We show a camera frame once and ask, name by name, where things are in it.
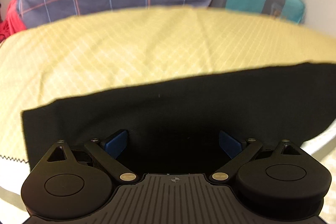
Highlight black pants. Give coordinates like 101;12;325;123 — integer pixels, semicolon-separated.
22;63;335;168

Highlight yellow patterned bed cover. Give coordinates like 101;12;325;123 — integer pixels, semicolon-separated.
1;6;335;161

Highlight magenta clothes pile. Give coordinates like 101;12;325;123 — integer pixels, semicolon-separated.
0;0;27;42

